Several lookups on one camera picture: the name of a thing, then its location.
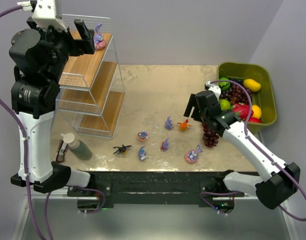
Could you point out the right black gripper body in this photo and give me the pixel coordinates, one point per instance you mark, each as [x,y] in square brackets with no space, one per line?
[201,106]

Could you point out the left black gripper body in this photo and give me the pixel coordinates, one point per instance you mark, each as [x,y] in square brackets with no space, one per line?
[74,47]

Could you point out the small purple bunny toy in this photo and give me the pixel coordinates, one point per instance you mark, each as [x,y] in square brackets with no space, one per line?
[141,153]

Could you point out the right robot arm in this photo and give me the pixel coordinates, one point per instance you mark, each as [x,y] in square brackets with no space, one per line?
[277,180]

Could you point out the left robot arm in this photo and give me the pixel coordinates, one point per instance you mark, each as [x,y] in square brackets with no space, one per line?
[33,98]

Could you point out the green lime toy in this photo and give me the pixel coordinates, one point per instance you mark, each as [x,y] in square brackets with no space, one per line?
[224,104]

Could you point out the orange dragon toy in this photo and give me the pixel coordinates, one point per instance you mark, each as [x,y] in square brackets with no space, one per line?
[184,126]

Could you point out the green watermelon toy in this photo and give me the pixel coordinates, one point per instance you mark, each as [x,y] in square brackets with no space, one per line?
[224,84]

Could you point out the red grape bunch on table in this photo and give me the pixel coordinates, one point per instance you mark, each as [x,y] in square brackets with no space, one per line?
[210,137]

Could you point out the purple bunny standing toy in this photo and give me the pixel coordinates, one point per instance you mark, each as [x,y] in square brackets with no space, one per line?
[169,123]

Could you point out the red grape bunch in bin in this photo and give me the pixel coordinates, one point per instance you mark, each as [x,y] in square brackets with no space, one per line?
[235,95]

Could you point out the pink dragon fruit toy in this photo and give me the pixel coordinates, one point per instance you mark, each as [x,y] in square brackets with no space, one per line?
[241,110]

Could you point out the dark blue grape bunch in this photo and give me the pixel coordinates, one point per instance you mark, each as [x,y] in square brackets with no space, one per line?
[237,80]

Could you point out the red apple toy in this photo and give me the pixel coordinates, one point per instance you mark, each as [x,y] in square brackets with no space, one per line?
[254,120]

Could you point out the purple bunny with red heart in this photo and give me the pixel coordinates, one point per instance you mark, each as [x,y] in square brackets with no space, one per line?
[165,145]

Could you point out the yellow lemon toy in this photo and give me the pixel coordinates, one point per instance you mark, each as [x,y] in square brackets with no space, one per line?
[256,112]

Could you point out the bunny on pink donut front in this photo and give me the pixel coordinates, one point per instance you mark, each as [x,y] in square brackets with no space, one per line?
[192,156]

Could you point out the yellow mango toy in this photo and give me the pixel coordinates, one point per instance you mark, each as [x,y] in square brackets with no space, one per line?
[251,84]

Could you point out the green plastic bin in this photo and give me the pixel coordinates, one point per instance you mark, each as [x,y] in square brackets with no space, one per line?
[263,98]

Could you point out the brown chocolate bar wrapper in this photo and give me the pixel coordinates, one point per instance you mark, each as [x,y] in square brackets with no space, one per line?
[61,152]

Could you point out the green bottle white cap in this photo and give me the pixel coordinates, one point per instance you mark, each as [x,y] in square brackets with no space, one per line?
[76,146]

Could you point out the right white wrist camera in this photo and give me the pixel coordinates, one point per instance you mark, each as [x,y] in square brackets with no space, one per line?
[214,88]

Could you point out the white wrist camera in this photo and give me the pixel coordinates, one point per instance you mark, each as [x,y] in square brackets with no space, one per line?
[214,88]
[45,13]

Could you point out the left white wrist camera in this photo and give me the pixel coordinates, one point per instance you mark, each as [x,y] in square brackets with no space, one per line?
[45,13]

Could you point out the white wire wooden shelf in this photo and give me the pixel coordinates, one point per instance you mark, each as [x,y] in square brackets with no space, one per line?
[92,89]

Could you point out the black mounting base rail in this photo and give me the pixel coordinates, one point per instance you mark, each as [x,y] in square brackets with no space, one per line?
[153,188]

